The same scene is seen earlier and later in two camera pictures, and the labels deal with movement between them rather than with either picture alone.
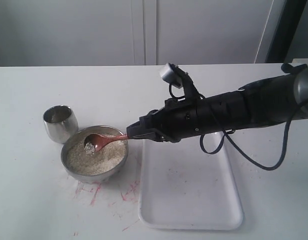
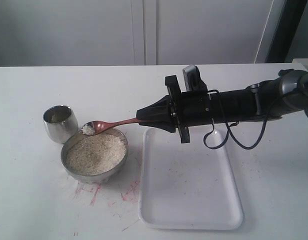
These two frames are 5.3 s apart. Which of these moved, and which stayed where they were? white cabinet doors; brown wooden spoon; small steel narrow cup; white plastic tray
Moved: brown wooden spoon
Stayed: white plastic tray; white cabinet doors; small steel narrow cup
